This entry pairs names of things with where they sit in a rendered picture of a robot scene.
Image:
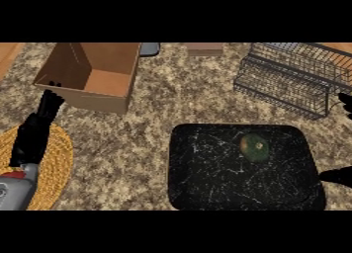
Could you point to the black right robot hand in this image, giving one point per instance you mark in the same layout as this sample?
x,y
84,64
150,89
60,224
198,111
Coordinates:
x,y
349,175

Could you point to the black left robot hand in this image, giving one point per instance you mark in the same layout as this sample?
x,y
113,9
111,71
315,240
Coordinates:
x,y
32,131

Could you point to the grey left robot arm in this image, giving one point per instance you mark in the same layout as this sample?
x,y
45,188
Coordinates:
x,y
7,190

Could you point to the black marbled tray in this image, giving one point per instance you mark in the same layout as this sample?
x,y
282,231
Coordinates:
x,y
245,168

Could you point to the round woven yellow placemat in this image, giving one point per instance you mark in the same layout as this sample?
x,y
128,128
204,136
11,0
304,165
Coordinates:
x,y
51,168

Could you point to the open cardboard box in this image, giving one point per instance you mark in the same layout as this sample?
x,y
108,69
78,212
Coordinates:
x,y
90,76

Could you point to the dark grey flat object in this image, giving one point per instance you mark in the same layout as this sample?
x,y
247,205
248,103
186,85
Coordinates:
x,y
149,48

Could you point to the brown rectangular block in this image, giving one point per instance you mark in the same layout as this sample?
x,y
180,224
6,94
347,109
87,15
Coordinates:
x,y
204,48

